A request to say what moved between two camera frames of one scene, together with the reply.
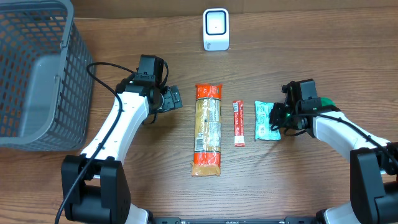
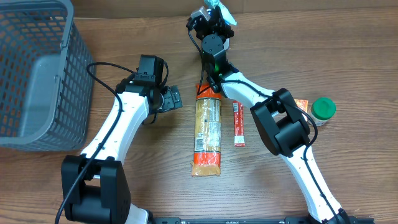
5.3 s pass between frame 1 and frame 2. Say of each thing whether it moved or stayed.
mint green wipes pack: moved
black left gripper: stayed
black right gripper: moved
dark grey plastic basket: stayed
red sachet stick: stayed
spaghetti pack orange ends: stayed
